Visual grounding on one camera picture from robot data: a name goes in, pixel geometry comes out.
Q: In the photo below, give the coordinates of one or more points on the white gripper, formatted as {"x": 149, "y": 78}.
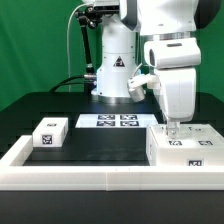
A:
{"x": 174, "y": 62}

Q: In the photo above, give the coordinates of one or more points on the white cabinet door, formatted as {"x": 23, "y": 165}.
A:
{"x": 200, "y": 135}
{"x": 161, "y": 139}

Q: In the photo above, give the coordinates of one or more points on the white cabinet body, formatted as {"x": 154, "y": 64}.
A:
{"x": 183, "y": 156}

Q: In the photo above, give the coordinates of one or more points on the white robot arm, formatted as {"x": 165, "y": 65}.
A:
{"x": 137, "y": 22}

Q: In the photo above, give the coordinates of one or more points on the white cabinet top block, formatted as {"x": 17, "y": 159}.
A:
{"x": 50, "y": 132}

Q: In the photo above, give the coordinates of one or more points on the white flat tag plate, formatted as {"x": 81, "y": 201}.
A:
{"x": 115, "y": 120}

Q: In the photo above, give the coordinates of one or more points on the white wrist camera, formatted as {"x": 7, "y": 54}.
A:
{"x": 136, "y": 83}

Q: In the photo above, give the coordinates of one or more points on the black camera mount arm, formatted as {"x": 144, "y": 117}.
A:
{"x": 87, "y": 36}

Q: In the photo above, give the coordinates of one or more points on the black camera on mount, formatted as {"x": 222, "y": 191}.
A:
{"x": 104, "y": 6}

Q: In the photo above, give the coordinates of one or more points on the white U-shaped table frame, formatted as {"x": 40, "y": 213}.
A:
{"x": 16, "y": 175}

